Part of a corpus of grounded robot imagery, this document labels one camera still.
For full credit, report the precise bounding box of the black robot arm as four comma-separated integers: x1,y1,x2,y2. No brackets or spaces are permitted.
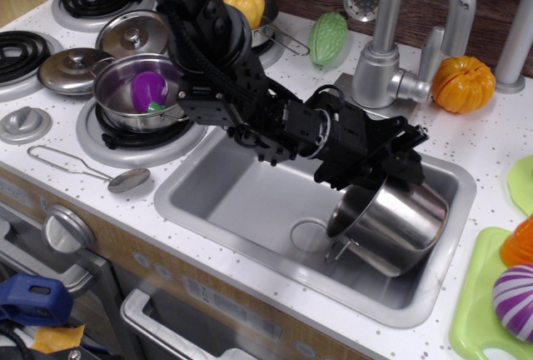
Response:
156,0,427,190

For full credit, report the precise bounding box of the purple toy eggplant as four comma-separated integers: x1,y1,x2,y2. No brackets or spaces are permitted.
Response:
130,71,168,113

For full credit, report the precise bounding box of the silver oven door handle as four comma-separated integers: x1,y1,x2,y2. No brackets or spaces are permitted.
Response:
120,288,254,360

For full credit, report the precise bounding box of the rear left stove burner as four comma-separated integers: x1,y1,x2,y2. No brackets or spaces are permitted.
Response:
52,0,155,33

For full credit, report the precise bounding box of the silver oven knob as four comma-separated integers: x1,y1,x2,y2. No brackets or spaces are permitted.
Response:
42,204,97,254

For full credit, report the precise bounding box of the small steel saucepan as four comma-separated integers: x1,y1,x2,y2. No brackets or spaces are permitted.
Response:
252,0,310,56

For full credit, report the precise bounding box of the grey vertical pole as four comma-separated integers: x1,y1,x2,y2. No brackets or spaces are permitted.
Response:
493,0,532,94

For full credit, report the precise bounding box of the front stove burner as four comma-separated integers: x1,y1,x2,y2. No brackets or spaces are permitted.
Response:
76,99,207,168

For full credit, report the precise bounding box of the silver faucet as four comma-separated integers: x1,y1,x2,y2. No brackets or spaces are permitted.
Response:
336,0,476,121

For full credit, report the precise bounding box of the purple white striped toy onion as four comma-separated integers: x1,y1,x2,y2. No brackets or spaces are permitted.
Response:
492,264,532,343

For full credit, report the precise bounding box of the green plastic tray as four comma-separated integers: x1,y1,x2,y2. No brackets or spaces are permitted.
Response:
449,227,532,359

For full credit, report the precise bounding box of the orange toy pumpkin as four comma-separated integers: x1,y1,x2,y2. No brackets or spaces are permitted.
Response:
431,55,496,114

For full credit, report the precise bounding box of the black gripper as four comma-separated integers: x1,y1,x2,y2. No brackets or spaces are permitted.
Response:
311,97,428,191

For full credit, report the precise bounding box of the green toy bitter gourd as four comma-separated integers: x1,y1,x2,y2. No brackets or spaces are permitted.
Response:
307,12,348,66

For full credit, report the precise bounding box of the yellow toy bell pepper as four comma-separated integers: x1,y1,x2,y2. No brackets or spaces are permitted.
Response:
223,0,266,29

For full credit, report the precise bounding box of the metal spoon wire handle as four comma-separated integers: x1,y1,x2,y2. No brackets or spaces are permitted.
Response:
27,145,151,193

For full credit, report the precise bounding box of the far left stove burner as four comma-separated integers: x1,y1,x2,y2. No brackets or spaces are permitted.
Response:
1,31,63,103

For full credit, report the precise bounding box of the grey stove knob front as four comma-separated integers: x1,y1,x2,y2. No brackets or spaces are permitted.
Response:
1,107,52,144

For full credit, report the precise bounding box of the steel pot lid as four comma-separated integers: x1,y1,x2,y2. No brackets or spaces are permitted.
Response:
37,47,115,95
95,10,169,58

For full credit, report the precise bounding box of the steel pot lid left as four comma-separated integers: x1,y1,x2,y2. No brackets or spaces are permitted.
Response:
37,47,115,95

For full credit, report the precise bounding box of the rear right stove burner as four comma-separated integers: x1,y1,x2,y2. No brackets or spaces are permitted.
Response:
252,38,285,69

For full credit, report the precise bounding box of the steel pot with handles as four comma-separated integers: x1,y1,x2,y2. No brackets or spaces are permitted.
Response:
92,53,189,133

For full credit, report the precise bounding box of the stainless steel pot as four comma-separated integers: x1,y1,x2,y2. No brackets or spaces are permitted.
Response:
326,177,449,278

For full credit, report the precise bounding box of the steel pot lid rear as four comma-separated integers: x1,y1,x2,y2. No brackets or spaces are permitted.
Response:
95,10,169,58

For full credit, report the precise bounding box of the orange plastic cup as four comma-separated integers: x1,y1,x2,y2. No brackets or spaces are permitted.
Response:
500,216,532,268

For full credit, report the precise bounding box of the orange cloth piece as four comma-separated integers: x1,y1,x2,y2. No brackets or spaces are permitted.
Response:
31,325,85,354

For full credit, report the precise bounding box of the stove burner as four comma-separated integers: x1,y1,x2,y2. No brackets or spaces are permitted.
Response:
1,31,63,103
252,38,285,69
52,0,155,33
76,99,207,168

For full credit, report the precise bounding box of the light green plate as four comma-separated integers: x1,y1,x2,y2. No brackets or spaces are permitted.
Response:
507,156,532,216

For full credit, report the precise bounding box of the grey sink basin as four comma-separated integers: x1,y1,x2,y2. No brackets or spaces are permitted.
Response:
155,128,476,328

